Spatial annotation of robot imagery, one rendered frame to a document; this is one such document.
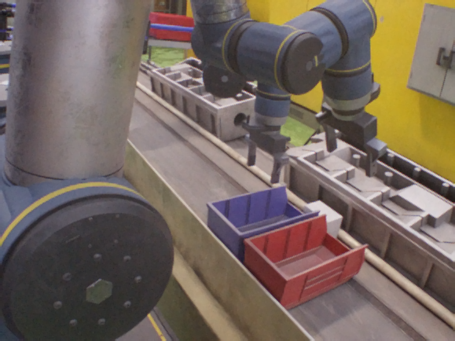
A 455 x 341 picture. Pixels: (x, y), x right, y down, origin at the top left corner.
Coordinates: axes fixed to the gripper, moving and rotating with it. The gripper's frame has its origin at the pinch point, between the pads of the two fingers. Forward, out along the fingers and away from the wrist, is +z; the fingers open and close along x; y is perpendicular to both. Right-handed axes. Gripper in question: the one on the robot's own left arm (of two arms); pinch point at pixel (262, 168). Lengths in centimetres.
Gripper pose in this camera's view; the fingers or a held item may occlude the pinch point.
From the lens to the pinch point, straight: 129.3
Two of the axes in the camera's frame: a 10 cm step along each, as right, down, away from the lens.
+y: 8.5, -1.7, 5.0
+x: -5.2, -4.4, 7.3
